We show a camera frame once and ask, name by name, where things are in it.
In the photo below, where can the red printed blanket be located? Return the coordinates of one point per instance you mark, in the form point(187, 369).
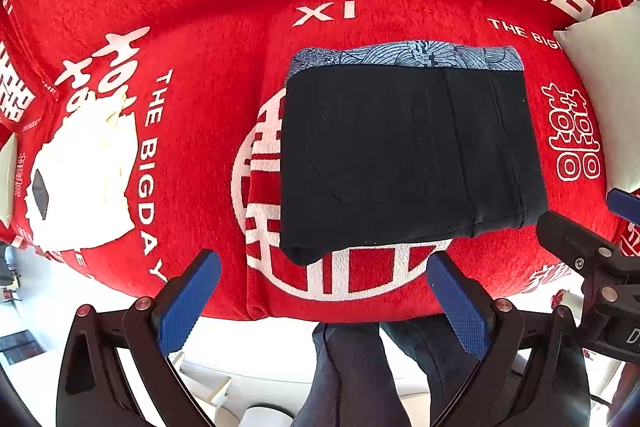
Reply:
point(200, 57)

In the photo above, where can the white pillow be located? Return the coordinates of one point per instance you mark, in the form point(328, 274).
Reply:
point(607, 92)

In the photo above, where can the white crumpled cloth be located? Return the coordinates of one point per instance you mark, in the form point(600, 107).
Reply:
point(85, 177)

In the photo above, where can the person's right leg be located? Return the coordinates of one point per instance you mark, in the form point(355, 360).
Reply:
point(430, 352)

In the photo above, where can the black pants with patterned waistband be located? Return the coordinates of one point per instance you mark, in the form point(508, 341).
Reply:
point(400, 147)

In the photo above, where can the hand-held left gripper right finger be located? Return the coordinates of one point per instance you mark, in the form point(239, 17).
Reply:
point(457, 312)

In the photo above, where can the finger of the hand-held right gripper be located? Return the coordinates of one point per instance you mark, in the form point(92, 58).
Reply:
point(575, 239)
point(625, 204)

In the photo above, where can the white box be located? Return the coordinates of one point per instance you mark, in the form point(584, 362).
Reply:
point(202, 379)

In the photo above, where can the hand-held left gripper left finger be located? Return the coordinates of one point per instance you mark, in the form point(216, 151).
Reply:
point(187, 307)

